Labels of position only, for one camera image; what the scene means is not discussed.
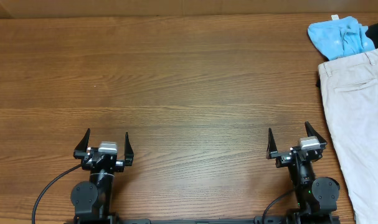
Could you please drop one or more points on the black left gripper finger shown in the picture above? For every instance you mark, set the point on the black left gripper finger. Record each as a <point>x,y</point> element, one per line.
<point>128,152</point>
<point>80,150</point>

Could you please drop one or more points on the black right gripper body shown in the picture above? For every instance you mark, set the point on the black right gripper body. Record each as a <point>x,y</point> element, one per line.
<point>297,155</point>

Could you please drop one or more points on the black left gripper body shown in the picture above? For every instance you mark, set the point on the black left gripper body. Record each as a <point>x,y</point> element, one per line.
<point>102,159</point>

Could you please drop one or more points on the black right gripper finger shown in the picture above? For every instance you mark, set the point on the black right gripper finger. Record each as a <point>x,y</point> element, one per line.
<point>271,148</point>
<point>312,132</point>

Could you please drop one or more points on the beige khaki shorts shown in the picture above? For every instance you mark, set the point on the beige khaki shorts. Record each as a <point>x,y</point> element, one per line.
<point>349,88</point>

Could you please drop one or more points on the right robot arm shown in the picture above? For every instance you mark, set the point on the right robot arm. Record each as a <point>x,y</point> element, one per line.
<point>316,196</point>

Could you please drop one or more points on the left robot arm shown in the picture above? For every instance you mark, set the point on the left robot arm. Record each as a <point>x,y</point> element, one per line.
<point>92,199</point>

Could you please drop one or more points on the light blue t-shirt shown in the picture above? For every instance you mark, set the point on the light blue t-shirt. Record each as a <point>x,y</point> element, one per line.
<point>339,38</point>

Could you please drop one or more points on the black garment with white text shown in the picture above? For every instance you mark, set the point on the black garment with white text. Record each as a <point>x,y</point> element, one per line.
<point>327,69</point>

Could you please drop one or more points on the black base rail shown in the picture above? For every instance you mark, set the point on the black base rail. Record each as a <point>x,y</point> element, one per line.
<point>256,220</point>

